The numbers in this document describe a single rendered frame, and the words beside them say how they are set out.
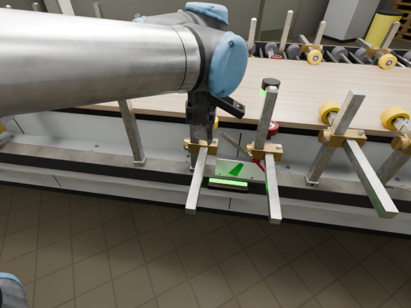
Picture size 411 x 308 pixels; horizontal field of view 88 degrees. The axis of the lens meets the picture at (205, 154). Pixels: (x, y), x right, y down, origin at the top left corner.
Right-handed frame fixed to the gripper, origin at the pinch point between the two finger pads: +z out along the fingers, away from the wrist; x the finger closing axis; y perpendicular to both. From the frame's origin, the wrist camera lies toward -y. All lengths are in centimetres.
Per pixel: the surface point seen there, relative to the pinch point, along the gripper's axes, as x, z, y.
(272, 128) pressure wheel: -19.8, 6.0, -22.5
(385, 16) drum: -464, 28, -277
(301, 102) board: -45, 7, -39
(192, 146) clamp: -9.8, 11.5, 8.1
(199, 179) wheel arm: 7.2, 11.0, 2.8
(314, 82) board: -70, 7, -50
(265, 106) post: -10.6, -8.5, -16.3
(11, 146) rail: -13, 27, 101
